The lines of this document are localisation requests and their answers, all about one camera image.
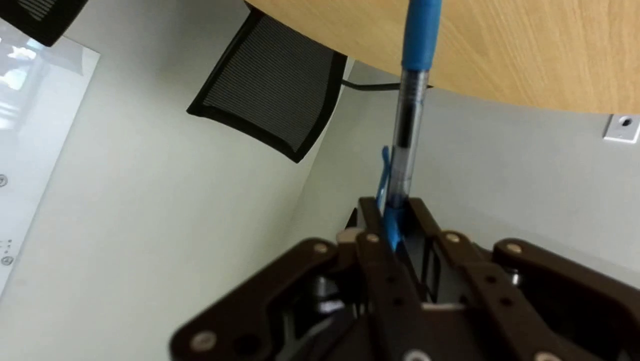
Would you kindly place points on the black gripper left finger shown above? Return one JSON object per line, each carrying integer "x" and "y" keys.
{"x": 373, "y": 245}

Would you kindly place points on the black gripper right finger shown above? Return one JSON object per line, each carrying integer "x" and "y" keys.
{"x": 420, "y": 232}

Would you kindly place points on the blue pen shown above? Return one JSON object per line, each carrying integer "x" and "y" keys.
{"x": 418, "y": 46}

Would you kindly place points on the black mesh office chair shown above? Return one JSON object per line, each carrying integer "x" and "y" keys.
{"x": 272, "y": 84}

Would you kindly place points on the round wooden table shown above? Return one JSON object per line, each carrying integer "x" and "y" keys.
{"x": 565, "y": 55}

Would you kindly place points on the white wall outlet plate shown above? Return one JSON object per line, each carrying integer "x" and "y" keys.
{"x": 622, "y": 130}

